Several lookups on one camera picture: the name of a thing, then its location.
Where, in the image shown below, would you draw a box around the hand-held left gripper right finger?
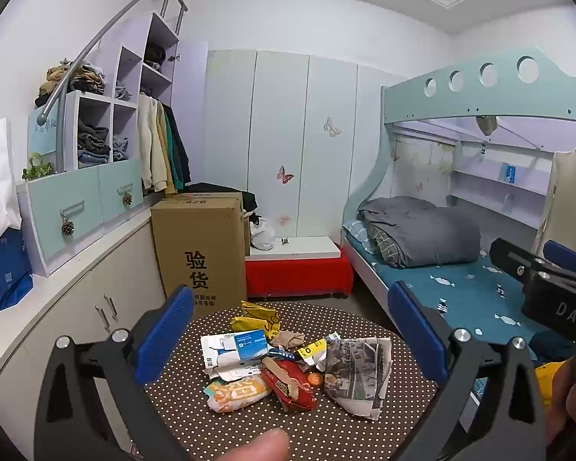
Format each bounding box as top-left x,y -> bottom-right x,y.
386,281 -> 548,461

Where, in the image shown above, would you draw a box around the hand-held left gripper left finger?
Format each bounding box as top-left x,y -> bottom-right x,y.
33,284 -> 195,461

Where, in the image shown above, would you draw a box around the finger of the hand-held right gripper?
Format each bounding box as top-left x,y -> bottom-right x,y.
543,240 -> 576,280
488,237 -> 547,295

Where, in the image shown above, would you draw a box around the yellow and white carton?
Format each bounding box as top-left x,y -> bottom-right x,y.
295,338 -> 328,361

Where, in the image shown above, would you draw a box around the person's right hand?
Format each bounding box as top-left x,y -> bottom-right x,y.
540,360 -> 576,447

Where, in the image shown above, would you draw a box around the person's left hand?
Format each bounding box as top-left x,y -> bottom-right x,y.
206,427 -> 291,461

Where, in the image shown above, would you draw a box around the dark blue garment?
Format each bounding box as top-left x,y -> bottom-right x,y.
528,329 -> 576,363

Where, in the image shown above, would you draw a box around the white printed paper packaging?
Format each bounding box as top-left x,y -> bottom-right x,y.
200,333 -> 270,380

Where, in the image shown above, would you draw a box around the beige hanging sweater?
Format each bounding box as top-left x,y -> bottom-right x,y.
533,146 -> 576,260

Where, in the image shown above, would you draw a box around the teal fish print bedsheet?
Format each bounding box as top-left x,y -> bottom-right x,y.
369,247 -> 576,380

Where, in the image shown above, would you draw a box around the crumpled newspaper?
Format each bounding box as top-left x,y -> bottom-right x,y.
323,336 -> 393,421

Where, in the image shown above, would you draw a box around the lilac bed shelf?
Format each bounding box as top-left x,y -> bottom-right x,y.
449,154 -> 550,212

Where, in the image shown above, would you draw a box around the blue and white small box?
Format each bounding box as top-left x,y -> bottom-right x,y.
233,330 -> 270,361

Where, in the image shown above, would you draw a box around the grey blanket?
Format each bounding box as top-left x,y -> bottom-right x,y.
358,196 -> 483,270

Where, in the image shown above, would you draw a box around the teal and orange snack packet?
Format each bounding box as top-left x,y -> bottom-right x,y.
204,375 -> 273,414

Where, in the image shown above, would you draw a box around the yellow paper bag black print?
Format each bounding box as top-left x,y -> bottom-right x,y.
230,314 -> 281,339
240,300 -> 275,320

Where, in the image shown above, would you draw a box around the large printed cardboard box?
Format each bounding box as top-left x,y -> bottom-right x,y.
150,197 -> 248,320

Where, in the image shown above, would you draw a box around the cream floor cabinet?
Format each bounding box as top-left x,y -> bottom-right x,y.
0,192 -> 169,395

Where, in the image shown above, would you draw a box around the blue checked pillow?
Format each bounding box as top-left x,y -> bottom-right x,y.
342,218 -> 380,255

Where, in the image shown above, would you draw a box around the beige stocking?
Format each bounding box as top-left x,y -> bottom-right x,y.
268,330 -> 308,349

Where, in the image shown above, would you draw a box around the round polka dot table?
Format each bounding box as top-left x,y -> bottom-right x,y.
141,300 -> 440,461

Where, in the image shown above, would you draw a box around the red bench white top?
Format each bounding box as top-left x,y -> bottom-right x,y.
245,237 -> 355,298

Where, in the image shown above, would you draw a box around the red snack packet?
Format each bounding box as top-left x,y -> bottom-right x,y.
260,358 -> 316,411

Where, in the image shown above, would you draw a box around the white plastic bag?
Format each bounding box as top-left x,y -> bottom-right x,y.
250,217 -> 275,251

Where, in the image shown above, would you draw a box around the plain cardboard box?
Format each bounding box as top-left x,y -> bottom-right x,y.
166,192 -> 251,255

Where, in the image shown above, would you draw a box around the yellow hanging garment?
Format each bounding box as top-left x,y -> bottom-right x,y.
156,101 -> 176,195

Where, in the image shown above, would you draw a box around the teal bunk bed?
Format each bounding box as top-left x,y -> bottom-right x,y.
341,47 -> 576,409

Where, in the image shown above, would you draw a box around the teal drawer unit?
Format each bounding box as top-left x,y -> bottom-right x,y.
15,156 -> 145,277

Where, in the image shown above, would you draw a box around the blue shopping bag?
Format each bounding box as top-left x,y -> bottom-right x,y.
0,228 -> 33,312

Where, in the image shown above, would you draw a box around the green hanging garment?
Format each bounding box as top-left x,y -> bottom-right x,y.
166,106 -> 183,183

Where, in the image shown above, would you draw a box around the black hanging jacket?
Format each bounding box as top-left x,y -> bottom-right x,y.
166,103 -> 192,186

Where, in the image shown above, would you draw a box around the cream hanging jacket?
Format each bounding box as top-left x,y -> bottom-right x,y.
137,93 -> 166,193

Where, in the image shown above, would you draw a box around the folded dark clothes stack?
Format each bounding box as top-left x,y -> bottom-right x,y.
77,125 -> 111,169

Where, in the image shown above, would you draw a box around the white wardrobe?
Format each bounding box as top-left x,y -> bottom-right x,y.
202,49 -> 394,245

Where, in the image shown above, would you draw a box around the pile of brown clothes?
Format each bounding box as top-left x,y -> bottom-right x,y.
35,60 -> 106,109

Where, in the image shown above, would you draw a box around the lilac stair shelf unit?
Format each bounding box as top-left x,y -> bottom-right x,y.
26,12 -> 209,193

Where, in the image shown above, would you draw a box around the black folded clothes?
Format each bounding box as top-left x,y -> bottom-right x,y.
143,42 -> 166,70

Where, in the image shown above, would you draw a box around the grey metal handrail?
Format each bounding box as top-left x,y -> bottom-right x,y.
37,0 -> 188,126

